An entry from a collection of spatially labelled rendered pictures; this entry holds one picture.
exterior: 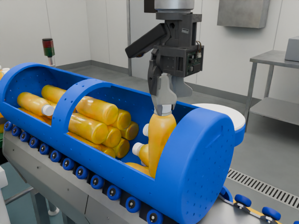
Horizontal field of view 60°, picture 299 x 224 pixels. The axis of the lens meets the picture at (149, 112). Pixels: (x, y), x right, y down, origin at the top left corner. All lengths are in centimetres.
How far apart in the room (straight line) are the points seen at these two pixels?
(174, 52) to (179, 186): 26
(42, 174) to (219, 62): 356
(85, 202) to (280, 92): 344
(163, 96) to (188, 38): 13
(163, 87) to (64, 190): 58
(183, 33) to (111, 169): 37
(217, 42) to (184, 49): 376
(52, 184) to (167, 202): 56
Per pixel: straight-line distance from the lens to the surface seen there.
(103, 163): 69
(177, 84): 58
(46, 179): 107
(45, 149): 104
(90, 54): 655
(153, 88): 53
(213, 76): 436
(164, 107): 57
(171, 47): 51
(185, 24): 50
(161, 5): 50
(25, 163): 119
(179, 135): 56
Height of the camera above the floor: 147
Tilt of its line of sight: 23 degrees down
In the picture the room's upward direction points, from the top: straight up
